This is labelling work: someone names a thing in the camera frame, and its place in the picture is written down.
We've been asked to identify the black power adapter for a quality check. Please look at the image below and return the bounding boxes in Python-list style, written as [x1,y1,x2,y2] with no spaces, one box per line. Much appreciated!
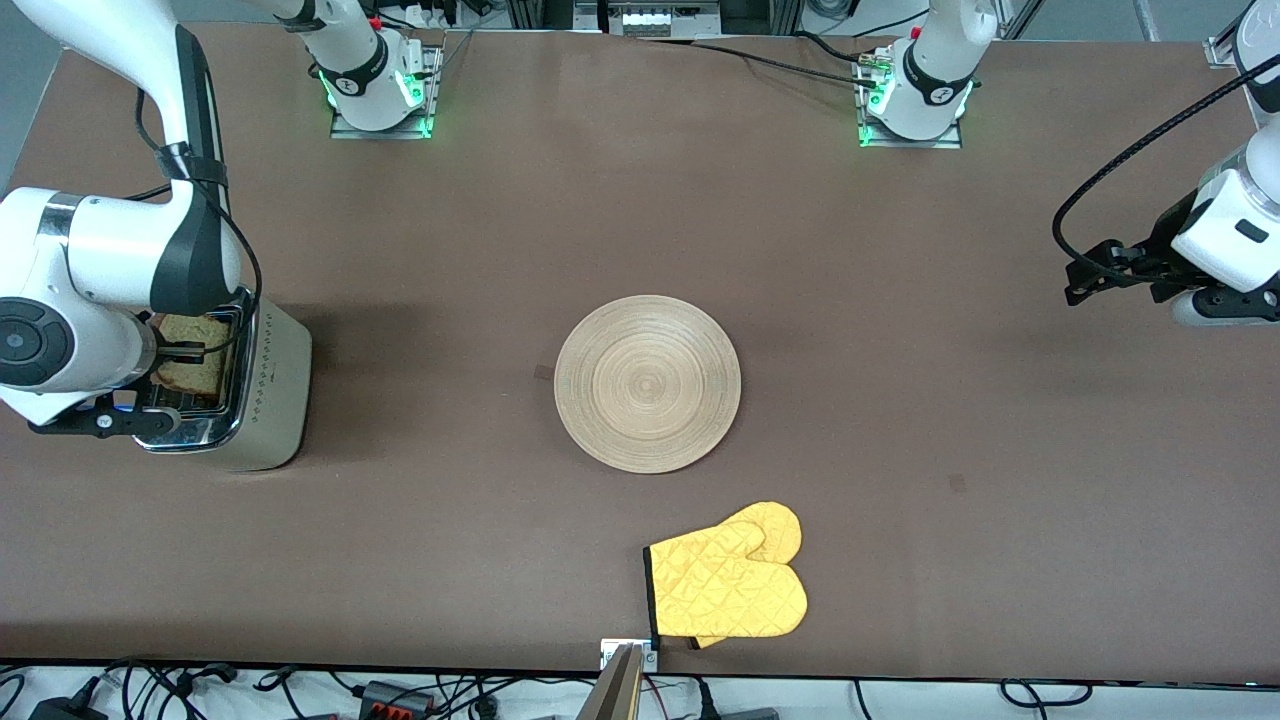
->
[28,697,109,720]

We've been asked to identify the black box with orange connectors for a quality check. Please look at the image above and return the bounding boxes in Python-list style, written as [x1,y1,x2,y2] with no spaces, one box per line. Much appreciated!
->
[360,680,438,717]

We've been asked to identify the silver two-slot toaster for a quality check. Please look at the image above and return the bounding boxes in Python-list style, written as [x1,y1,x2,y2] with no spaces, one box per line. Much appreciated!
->
[130,283,314,472]

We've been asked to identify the white power strip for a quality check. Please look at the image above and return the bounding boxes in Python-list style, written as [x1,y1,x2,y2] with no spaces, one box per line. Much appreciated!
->
[598,0,723,39]

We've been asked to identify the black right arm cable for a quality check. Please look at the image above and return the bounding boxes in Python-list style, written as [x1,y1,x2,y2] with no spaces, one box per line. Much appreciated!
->
[133,88,264,358]

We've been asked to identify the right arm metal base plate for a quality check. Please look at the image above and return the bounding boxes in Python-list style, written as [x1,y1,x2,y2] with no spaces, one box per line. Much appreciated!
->
[330,40,442,141]

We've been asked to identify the metal table edge clamp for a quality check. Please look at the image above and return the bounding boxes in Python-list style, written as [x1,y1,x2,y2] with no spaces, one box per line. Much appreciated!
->
[600,638,660,672]

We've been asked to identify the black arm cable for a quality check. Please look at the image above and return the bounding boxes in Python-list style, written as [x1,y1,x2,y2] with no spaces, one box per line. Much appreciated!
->
[133,88,264,358]
[1051,55,1280,293]

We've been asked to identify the black looped floor cable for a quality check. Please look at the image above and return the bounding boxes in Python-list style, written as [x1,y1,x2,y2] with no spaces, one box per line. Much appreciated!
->
[1000,679,1093,710]

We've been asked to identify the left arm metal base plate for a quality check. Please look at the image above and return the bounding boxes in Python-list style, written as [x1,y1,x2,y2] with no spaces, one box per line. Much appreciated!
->
[857,48,964,151]

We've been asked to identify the yellow quilted oven mitt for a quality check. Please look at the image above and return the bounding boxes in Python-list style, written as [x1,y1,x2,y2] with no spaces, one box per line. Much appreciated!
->
[643,501,809,650]

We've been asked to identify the brown bread slice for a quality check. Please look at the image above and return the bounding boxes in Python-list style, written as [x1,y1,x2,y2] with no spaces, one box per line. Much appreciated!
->
[152,313,234,394]

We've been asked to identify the aluminium beam at table edge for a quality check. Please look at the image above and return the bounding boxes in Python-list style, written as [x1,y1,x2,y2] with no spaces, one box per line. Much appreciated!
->
[575,645,646,720]

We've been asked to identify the thick black table cable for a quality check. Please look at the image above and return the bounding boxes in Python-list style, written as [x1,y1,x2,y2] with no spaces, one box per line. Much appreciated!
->
[794,30,869,67]

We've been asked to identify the thin black table cable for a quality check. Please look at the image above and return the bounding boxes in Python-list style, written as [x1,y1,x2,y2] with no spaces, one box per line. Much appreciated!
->
[640,37,874,87]

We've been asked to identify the round wooden plate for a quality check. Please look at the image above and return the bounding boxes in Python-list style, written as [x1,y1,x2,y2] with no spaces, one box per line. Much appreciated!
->
[553,294,743,475]

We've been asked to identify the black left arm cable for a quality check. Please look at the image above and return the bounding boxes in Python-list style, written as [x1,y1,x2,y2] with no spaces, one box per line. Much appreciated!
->
[1051,55,1280,293]

